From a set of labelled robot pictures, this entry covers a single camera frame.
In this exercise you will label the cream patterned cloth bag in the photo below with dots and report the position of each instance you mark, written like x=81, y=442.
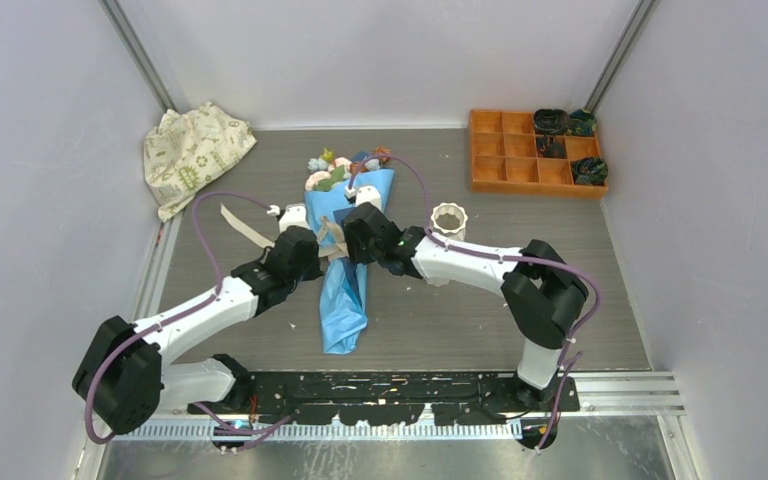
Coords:
x=187, y=151

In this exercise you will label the dark rolled fabric bottom-right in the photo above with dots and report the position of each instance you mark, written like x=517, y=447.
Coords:
x=589, y=171

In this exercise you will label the blue wrapping paper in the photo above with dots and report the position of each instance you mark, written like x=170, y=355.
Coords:
x=343, y=297

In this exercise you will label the dark rolled fabric top-left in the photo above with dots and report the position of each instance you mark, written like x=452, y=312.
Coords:
x=551, y=121

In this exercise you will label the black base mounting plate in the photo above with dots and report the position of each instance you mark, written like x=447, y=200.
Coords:
x=392, y=398

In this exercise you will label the artificial flower bunch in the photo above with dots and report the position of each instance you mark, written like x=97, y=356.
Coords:
x=327, y=170

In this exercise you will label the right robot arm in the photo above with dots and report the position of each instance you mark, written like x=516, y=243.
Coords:
x=544, y=298

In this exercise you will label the dark fabric piece middle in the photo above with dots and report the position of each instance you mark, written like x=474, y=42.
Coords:
x=551, y=147

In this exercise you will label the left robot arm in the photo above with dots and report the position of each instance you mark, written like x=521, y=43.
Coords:
x=130, y=370

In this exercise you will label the orange compartment tray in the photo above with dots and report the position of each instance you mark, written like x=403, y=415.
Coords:
x=503, y=158

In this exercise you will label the dark rolled fabric top-right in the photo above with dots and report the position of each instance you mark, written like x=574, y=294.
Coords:
x=581, y=123

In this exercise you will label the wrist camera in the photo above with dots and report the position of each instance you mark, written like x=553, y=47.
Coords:
x=367, y=194
x=293, y=215

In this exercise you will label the white ribbed vase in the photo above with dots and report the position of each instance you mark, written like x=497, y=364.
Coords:
x=447, y=223

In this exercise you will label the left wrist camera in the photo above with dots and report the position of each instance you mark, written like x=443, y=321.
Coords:
x=293, y=215

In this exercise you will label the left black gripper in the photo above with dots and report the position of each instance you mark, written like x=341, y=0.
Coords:
x=314, y=270

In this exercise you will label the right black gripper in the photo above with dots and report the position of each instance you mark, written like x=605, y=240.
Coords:
x=353, y=243

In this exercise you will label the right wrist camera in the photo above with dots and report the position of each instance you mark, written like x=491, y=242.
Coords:
x=367, y=194

